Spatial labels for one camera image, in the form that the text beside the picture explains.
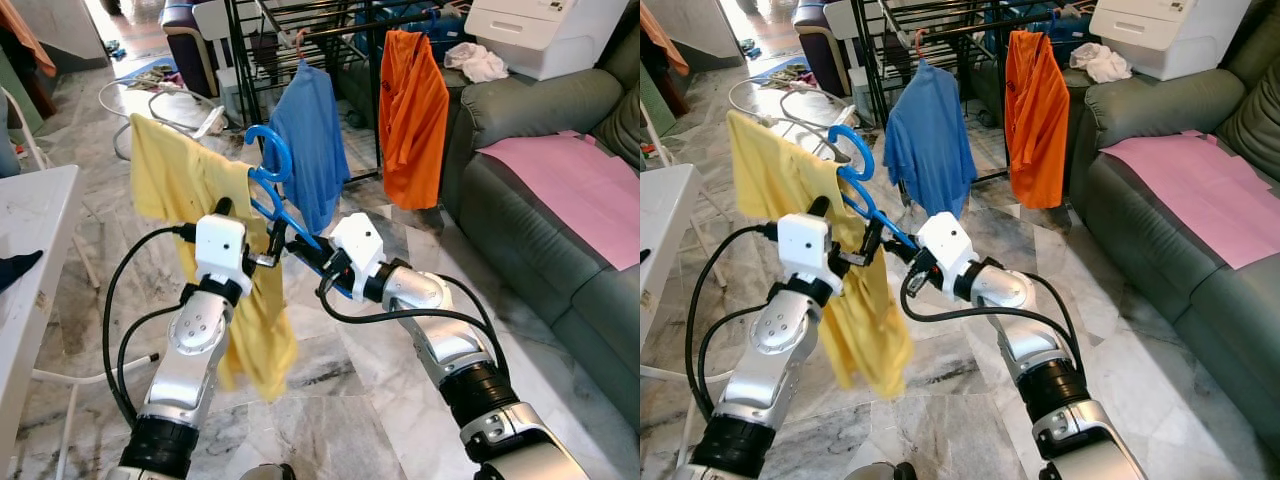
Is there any blue t-shirt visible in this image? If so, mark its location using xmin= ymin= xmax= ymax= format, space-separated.
xmin=268 ymin=62 xmax=351 ymax=236
xmin=884 ymin=62 xmax=977 ymax=219

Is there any white folding table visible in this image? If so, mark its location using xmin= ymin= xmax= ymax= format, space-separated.
xmin=640 ymin=163 xmax=721 ymax=381
xmin=0 ymin=165 xmax=161 ymax=480

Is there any white baby bouncer frame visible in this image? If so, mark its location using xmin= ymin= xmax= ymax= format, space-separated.
xmin=98 ymin=78 xmax=227 ymax=161
xmin=728 ymin=78 xmax=853 ymax=161

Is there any orange hanging cloth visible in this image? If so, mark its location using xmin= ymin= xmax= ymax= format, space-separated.
xmin=640 ymin=5 xmax=691 ymax=76
xmin=0 ymin=0 xmax=58 ymax=79

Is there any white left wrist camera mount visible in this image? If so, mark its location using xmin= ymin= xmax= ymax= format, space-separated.
xmin=195 ymin=213 xmax=251 ymax=296
xmin=778 ymin=212 xmax=833 ymax=296

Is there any purple armchair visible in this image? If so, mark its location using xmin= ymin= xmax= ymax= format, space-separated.
xmin=793 ymin=0 xmax=851 ymax=98
xmin=160 ymin=0 xmax=223 ymax=98

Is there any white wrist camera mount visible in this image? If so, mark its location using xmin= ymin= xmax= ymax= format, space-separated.
xmin=778 ymin=212 xmax=833 ymax=296
xmin=918 ymin=212 xmax=977 ymax=275
xmin=195 ymin=213 xmax=251 ymax=296
xmin=330 ymin=213 xmax=387 ymax=279

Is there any yellow t-shirt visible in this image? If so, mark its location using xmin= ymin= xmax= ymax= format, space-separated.
xmin=130 ymin=113 xmax=299 ymax=403
xmin=727 ymin=110 xmax=914 ymax=401

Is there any pink sofa mat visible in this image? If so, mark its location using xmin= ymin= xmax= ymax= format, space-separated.
xmin=478 ymin=130 xmax=641 ymax=273
xmin=1100 ymin=130 xmax=1280 ymax=269

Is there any white appliance box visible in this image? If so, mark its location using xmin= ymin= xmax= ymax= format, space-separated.
xmin=465 ymin=0 xmax=631 ymax=81
xmin=1090 ymin=0 xmax=1253 ymax=81

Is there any white crumpled cloth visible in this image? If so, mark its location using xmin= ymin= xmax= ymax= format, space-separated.
xmin=445 ymin=42 xmax=509 ymax=84
xmin=1070 ymin=42 xmax=1133 ymax=84

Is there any black metal drying rack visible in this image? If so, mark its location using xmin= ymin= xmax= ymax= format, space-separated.
xmin=224 ymin=0 xmax=471 ymax=187
xmin=850 ymin=0 xmax=1093 ymax=187

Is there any orange shirt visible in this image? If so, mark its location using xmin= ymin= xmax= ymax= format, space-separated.
xmin=378 ymin=30 xmax=451 ymax=211
xmin=1005 ymin=30 xmax=1071 ymax=209

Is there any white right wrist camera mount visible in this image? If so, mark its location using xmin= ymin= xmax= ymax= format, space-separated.
xmin=330 ymin=213 xmax=387 ymax=279
xmin=918 ymin=212 xmax=977 ymax=275

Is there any green leather sofa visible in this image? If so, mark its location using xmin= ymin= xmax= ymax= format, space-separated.
xmin=335 ymin=18 xmax=641 ymax=431
xmin=965 ymin=0 xmax=1280 ymax=457

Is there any light blue chair cushion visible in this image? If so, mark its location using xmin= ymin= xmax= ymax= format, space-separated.
xmin=0 ymin=95 xmax=21 ymax=179

